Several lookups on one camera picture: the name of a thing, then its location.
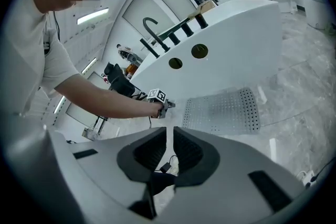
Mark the black hand shower bar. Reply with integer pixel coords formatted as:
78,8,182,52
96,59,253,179
139,38,161,59

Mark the white bin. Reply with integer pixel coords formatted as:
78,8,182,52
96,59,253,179
301,0,329,30

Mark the grey patterned cloth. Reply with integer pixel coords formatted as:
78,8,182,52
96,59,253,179
181,87,261,135

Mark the person's white shirt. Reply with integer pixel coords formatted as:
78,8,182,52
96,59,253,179
0,0,81,124

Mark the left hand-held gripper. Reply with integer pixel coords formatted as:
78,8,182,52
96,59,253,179
146,89,176,119

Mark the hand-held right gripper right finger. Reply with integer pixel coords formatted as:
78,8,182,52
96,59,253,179
156,125,303,224

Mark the person's left forearm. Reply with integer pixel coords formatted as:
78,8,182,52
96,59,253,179
54,72,163,119

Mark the black curved bathtub faucet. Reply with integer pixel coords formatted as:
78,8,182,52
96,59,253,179
142,17,171,53

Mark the cardboard box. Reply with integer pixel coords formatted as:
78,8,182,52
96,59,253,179
195,0,218,16

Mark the black office chair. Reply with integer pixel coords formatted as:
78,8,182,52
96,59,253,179
103,62,137,97

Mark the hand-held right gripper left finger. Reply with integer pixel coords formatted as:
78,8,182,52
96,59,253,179
48,126,168,224

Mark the long black power cable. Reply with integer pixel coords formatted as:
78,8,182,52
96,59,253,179
305,158,336,189

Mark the white power strip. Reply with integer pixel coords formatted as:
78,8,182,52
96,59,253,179
296,169,316,187

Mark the person's black trouser leg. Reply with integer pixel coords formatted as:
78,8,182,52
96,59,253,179
151,172,177,196

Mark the long ceiling light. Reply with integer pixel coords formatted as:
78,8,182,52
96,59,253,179
76,7,110,26
53,95,67,114
81,57,98,74

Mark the black faucet knob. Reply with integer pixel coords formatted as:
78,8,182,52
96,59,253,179
181,23,195,37
167,31,181,46
195,15,209,30

